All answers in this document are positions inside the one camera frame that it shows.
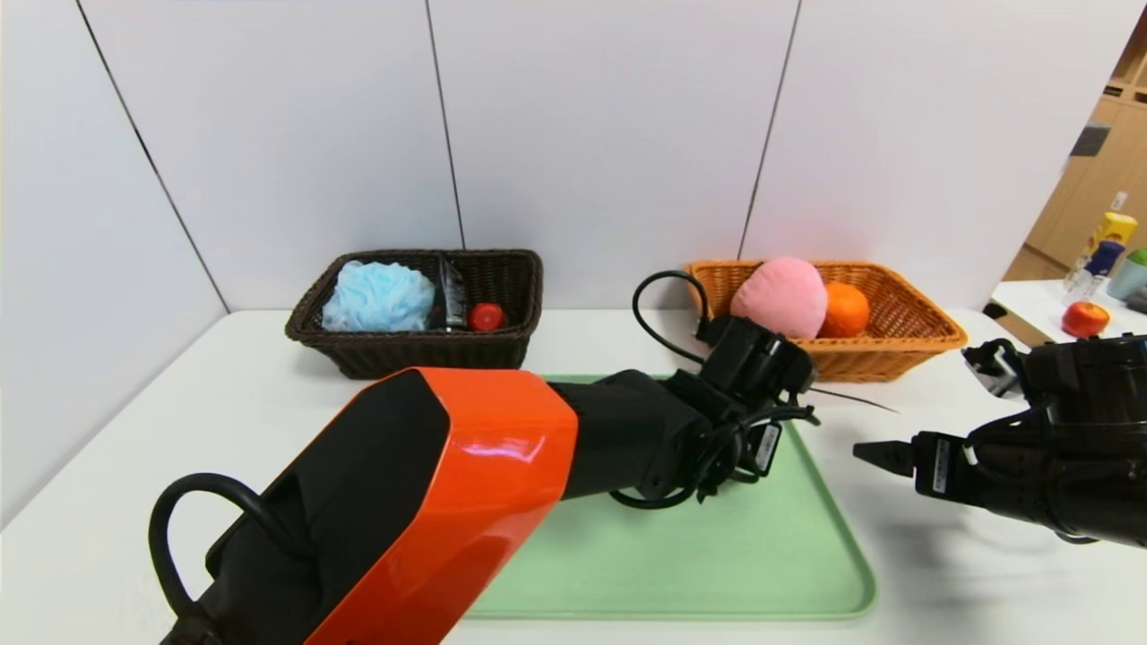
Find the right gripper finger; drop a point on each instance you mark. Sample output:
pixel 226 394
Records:
pixel 887 457

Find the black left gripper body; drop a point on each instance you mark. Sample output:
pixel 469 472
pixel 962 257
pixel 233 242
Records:
pixel 768 446

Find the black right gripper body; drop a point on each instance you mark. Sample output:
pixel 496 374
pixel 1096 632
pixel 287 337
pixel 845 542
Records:
pixel 938 465

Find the pink plush peach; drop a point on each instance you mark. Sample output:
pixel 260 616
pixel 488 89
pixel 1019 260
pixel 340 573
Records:
pixel 780 296

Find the orange fruit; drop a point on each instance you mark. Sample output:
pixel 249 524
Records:
pixel 848 310

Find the small red tomato toy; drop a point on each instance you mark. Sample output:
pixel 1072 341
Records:
pixel 487 317

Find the black cosmetic tube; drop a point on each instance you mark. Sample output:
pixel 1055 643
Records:
pixel 451 296

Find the light blue bath loofah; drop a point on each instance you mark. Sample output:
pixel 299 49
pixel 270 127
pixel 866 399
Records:
pixel 376 297

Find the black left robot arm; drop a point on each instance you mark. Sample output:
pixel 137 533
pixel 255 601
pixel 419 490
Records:
pixel 430 484

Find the orange wicker basket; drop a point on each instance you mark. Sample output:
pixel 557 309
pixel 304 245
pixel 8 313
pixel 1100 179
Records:
pixel 896 349

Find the dark brown wicker basket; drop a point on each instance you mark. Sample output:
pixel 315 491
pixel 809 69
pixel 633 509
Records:
pixel 430 354

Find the light green plastic tray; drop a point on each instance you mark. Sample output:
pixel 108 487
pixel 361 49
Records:
pixel 762 555

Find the white side table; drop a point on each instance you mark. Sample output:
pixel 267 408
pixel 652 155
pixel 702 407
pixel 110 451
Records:
pixel 1030 305

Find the red fruit toy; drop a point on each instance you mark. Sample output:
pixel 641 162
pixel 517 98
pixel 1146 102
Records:
pixel 1085 320

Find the small blue-capped bottle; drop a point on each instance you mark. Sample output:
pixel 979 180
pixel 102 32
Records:
pixel 1100 260

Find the yellow toy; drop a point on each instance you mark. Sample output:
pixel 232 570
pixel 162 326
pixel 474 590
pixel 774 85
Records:
pixel 1116 231

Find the grey cabinet plate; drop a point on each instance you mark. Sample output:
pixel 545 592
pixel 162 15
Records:
pixel 1089 141

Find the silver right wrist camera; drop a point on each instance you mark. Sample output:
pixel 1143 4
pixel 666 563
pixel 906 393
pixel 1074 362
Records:
pixel 995 369

